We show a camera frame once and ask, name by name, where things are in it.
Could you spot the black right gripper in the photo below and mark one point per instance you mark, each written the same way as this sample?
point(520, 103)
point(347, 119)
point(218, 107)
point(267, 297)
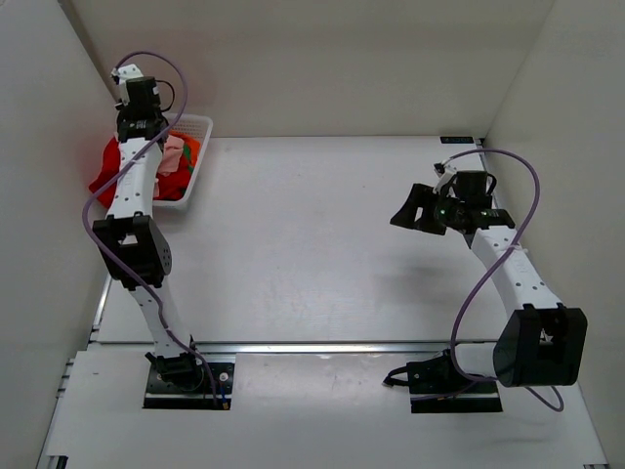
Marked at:
point(421, 197)

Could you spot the salmon pink polo shirt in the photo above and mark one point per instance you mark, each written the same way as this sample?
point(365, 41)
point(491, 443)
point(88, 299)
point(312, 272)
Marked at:
point(171, 179)

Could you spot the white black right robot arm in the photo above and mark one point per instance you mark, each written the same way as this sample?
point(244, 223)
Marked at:
point(543, 340)

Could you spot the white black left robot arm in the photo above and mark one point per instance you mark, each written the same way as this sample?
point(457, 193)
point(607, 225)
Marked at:
point(135, 251)

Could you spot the dark label on table edge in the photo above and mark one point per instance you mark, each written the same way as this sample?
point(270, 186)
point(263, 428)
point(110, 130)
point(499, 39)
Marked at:
point(456, 140)

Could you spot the white plastic laundry basket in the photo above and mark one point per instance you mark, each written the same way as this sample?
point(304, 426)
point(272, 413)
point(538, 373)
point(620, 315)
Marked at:
point(196, 126)

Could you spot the red t shirt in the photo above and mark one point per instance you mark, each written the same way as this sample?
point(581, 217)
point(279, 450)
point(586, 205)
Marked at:
point(110, 167)

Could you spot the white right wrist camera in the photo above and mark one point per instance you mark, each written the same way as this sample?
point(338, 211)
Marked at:
point(445, 172)

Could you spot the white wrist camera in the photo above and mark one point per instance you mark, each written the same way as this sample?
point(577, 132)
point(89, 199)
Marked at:
point(121, 76)
point(445, 172)

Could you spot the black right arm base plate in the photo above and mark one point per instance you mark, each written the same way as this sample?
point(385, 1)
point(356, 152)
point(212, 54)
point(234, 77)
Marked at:
point(436, 387)

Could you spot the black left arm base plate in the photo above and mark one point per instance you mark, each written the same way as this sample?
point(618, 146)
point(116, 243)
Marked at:
point(183, 383)

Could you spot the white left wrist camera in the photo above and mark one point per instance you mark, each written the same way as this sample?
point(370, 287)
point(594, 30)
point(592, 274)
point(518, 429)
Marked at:
point(121, 76)

